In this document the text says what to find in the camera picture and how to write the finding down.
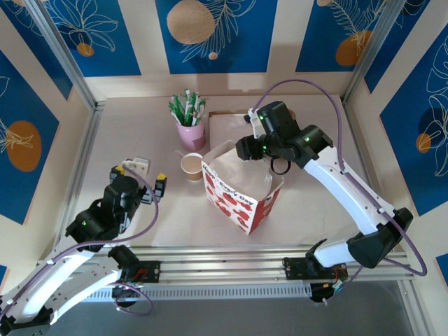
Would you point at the brown paper cup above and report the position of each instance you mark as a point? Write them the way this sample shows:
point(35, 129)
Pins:
point(192, 175)

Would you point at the red white paper bag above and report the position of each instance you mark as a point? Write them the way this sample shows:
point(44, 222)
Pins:
point(231, 210)

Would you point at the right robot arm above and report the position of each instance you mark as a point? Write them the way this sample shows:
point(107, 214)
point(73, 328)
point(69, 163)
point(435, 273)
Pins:
point(350, 199)

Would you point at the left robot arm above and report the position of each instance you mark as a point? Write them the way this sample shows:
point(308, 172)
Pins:
point(59, 280)

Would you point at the pink holder cup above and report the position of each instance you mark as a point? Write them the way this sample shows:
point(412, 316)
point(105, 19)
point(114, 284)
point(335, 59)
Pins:
point(190, 136)

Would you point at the white napkin stack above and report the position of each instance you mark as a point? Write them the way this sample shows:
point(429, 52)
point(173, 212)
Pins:
point(224, 129)

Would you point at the brown cardboard box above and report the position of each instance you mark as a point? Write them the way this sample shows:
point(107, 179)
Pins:
point(210, 133)

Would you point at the green white stick bundle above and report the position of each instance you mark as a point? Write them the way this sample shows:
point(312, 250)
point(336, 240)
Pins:
point(185, 108)

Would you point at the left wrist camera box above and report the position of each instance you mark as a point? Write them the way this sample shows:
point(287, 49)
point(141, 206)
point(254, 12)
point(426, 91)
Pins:
point(140, 164)

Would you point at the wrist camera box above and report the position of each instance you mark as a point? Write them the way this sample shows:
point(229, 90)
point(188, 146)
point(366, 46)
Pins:
point(255, 127)
point(140, 164)

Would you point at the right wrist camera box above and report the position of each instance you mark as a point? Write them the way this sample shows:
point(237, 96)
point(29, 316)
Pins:
point(255, 127)

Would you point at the aluminium side rail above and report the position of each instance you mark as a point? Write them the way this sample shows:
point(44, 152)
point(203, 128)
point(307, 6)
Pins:
point(89, 140)

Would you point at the left black mount plate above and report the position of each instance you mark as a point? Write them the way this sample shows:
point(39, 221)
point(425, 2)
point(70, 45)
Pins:
point(150, 271)

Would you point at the black mount plate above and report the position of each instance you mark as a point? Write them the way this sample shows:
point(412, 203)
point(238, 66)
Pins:
point(150, 271)
point(294, 269)

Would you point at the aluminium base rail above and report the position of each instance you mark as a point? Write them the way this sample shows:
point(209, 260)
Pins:
point(227, 266)

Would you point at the aluminium frame post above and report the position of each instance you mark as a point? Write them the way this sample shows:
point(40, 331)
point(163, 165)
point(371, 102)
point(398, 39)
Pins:
point(62, 52)
point(372, 52)

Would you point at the right black mount plate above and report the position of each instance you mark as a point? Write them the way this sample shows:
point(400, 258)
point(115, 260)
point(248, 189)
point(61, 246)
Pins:
point(294, 269)

